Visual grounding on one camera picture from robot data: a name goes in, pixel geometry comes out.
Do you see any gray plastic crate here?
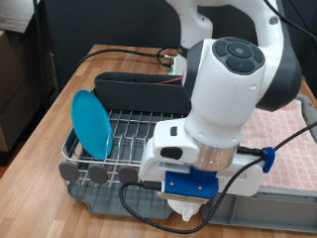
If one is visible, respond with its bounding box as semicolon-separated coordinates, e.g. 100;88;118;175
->
201;93;317;234

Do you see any dark gray cutlery holder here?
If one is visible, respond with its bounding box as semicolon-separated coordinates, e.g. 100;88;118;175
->
93;71;193;115

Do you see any black power cable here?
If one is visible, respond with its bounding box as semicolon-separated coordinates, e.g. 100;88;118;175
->
76;46;181;68

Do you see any black camera cable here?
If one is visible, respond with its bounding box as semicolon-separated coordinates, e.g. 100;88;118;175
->
118;0;317;235

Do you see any dark fabric partition panel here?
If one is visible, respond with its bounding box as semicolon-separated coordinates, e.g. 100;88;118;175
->
43;0;317;97

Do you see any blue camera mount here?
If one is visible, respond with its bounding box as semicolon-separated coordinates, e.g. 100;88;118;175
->
163;166;220;200

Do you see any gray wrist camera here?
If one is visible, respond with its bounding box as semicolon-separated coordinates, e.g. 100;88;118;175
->
156;190;213;202

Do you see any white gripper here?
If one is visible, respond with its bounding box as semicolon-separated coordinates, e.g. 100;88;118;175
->
138;153;265;197

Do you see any dark wooden shelf board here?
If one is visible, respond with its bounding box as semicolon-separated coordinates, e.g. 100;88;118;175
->
0;0;41;34

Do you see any cardboard box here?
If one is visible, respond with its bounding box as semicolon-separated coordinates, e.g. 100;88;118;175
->
0;29;55;153

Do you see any blue plastic plate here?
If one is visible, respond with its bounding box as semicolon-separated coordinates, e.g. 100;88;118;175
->
70;89;114;161

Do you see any pink checked dish towel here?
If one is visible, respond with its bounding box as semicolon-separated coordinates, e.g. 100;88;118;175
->
240;98;317;192

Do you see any metal wire dish rack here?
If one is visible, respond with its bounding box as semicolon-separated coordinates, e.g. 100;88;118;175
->
58;87;191;189

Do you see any blue cable clip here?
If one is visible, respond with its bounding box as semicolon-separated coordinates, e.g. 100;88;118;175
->
262;146;276;174

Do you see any black metal pole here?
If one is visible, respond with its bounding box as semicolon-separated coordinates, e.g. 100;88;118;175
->
32;0;51;112

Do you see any gray plastic drain tray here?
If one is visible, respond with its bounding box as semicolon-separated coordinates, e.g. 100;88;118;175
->
62;87;177;220

